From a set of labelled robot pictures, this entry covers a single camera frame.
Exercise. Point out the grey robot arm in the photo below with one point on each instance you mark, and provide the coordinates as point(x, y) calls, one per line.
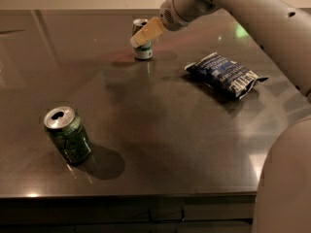
point(283, 32)

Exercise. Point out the white green 7up can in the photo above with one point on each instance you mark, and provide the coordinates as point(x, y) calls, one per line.
point(144, 52)

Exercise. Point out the blue chip bag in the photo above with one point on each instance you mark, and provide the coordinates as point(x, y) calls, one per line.
point(224, 75)

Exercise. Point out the dark green soda can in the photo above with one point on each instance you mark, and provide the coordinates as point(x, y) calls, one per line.
point(65, 128)

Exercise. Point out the black drawer handle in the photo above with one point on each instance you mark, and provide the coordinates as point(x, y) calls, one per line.
point(166, 214)

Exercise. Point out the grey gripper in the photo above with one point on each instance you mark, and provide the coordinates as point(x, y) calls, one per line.
point(172, 13)

